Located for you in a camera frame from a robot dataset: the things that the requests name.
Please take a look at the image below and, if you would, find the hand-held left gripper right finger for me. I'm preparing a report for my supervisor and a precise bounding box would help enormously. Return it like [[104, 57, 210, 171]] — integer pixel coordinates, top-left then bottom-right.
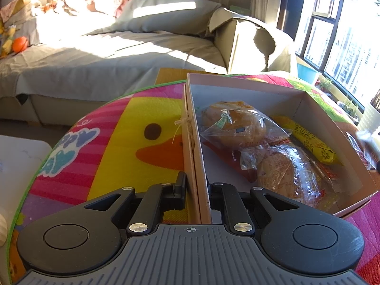
[[206, 181, 301, 238]]

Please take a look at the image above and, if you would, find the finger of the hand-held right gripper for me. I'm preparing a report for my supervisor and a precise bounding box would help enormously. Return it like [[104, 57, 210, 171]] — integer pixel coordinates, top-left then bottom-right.
[[357, 129, 380, 173]]

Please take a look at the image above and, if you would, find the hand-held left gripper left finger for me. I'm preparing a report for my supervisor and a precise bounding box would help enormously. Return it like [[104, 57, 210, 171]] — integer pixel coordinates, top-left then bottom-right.
[[84, 171, 188, 239]]

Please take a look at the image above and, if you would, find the white snack sachet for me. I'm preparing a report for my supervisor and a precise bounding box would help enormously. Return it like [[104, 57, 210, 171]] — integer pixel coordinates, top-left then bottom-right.
[[345, 130, 372, 167]]

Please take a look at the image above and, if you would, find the yellow snack bar packet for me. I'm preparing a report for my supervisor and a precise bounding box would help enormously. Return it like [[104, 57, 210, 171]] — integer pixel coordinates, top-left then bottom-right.
[[271, 115, 341, 166]]

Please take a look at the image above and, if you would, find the bun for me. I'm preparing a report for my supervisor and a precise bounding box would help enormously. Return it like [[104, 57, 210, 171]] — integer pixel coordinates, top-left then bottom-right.
[[200, 101, 291, 152], [240, 143, 333, 209]]

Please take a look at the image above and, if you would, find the pale cardboard box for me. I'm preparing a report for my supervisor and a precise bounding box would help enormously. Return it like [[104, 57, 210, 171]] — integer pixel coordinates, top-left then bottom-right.
[[181, 72, 379, 225]]

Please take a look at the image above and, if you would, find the white ribbed basket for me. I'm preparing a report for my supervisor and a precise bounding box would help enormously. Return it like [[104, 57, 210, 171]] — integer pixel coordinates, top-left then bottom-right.
[[357, 102, 380, 132]]

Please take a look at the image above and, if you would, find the colourful duck print mat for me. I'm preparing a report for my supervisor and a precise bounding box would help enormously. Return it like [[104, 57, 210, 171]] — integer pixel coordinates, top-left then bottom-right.
[[6, 74, 380, 285]]

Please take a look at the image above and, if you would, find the potted green plant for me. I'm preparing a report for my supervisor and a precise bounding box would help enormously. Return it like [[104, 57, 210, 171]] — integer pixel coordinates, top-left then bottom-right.
[[317, 76, 334, 93]]

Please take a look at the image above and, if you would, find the teal bucket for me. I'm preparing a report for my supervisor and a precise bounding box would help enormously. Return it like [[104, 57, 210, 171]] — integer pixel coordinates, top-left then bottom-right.
[[297, 62, 322, 84]]

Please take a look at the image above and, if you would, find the window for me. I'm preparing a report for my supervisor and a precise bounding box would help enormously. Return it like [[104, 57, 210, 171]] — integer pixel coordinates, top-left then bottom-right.
[[294, 0, 380, 101]]

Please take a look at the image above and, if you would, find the grey sofa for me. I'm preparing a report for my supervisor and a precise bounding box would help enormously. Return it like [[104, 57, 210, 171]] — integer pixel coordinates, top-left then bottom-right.
[[0, 0, 298, 127]]

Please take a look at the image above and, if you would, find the white low table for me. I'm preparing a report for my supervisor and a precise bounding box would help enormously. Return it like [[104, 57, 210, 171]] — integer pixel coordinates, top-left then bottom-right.
[[0, 135, 53, 245]]

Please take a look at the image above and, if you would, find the grey pillow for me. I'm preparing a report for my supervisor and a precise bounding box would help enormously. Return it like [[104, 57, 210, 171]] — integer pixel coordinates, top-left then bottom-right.
[[85, 0, 223, 38]]

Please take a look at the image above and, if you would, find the pink blanket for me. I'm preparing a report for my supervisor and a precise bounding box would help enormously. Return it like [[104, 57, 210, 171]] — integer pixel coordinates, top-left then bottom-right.
[[85, 0, 141, 17]]

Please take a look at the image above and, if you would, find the orange toy ball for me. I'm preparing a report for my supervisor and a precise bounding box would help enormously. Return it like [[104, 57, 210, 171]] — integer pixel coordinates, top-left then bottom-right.
[[12, 36, 29, 53]]

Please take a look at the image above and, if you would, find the yellow duck plush toy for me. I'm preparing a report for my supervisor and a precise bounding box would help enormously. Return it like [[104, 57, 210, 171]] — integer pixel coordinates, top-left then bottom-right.
[[0, 25, 16, 59]]

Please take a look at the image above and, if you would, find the pink cloth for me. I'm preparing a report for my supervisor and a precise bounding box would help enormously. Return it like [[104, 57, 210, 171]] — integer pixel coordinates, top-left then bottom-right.
[[0, 0, 33, 24]]

